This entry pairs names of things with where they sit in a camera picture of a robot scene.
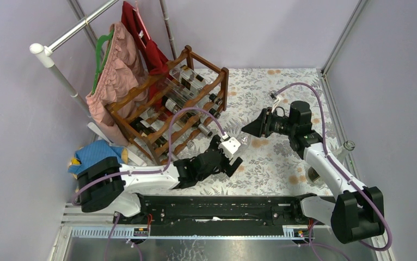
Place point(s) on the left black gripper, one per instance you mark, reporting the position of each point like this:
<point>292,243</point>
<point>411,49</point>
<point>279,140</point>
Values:
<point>215,143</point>

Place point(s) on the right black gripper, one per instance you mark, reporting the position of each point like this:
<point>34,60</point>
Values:
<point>261,125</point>

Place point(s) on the clear bottle black cap front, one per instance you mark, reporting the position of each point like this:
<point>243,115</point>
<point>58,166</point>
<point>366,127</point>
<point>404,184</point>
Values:
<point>210,98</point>

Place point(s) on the clear bottle black cap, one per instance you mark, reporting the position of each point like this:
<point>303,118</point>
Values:
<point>188,78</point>
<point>210,98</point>

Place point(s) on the green wine bottle brown label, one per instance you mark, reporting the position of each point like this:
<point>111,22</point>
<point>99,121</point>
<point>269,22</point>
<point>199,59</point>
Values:
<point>145,129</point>

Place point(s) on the clear tall bottle back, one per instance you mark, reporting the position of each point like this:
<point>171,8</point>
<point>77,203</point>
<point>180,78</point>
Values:
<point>245,141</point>

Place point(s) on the clear round bottle back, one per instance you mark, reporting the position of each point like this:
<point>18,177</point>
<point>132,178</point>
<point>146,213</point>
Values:
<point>172,99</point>

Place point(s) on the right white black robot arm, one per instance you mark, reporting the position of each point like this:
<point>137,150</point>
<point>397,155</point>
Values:
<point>358,210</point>

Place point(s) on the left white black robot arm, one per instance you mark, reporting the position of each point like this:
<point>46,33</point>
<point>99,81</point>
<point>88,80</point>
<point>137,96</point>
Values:
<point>111,185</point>

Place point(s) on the clear bottle dark label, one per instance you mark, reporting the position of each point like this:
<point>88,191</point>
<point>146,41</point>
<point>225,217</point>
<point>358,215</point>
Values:
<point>316,173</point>

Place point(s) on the brown wooden wine rack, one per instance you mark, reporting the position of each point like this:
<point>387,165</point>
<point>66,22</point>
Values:
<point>168,110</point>

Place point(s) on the floral tablecloth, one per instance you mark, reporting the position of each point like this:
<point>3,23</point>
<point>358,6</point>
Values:
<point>270,167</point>

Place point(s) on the red hanging garment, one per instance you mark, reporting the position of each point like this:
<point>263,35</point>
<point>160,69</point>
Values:
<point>155,60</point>

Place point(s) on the blue cloth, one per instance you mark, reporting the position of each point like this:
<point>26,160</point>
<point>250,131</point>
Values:
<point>93,155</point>

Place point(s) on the pink hanging garment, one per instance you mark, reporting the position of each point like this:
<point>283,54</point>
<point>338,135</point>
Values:
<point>123,72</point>

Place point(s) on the yellow cloth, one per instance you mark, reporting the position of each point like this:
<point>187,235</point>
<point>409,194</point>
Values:
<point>74,169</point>

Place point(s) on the green clothes hanger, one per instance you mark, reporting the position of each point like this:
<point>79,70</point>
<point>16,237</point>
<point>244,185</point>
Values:
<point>101,58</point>

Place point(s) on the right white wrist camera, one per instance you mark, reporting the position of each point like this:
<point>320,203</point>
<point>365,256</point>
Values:
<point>277,98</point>

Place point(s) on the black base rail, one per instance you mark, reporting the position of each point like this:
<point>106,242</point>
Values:
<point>186,210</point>

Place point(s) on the white slotted cable duct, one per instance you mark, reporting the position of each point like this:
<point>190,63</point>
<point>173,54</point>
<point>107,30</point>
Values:
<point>212,231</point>

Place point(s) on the silver clothes rail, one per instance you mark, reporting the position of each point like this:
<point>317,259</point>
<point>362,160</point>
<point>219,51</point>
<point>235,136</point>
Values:
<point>68,60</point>

